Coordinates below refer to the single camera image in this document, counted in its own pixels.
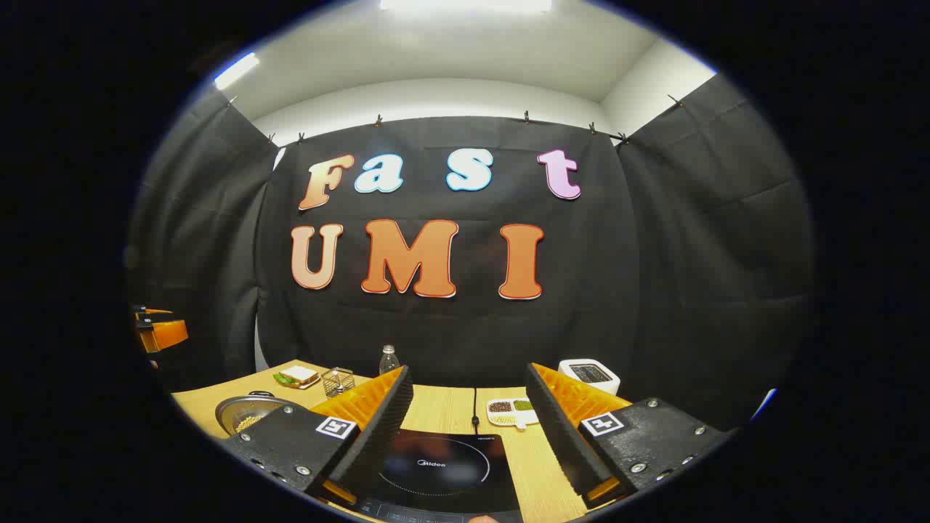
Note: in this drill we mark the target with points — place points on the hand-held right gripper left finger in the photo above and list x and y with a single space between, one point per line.
378 436

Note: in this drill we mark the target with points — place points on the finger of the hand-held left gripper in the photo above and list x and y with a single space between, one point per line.
166 335
156 312

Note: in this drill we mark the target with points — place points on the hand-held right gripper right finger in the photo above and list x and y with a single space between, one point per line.
563 428

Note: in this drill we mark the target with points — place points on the black induction cooktop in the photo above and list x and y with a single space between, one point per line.
443 472

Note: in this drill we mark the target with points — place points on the stainless steel pot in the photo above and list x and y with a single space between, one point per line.
232 410

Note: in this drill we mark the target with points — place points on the white divided seasoning dish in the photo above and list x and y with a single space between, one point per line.
511 412

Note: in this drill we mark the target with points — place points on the white toaster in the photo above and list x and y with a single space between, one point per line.
590 373

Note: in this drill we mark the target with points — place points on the clear plastic water bottle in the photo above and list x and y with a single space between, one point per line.
389 361

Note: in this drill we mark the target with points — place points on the small white plate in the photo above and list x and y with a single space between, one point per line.
314 380

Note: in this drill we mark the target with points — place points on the sandwich with lettuce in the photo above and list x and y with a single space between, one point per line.
298 375

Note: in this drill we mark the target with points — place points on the pile of yellow soybeans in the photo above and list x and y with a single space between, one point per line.
248 423

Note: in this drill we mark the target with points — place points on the black backdrop cloth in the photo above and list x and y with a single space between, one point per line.
450 334

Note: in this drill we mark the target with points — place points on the ceiling light panel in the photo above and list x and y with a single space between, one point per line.
236 70
465 4

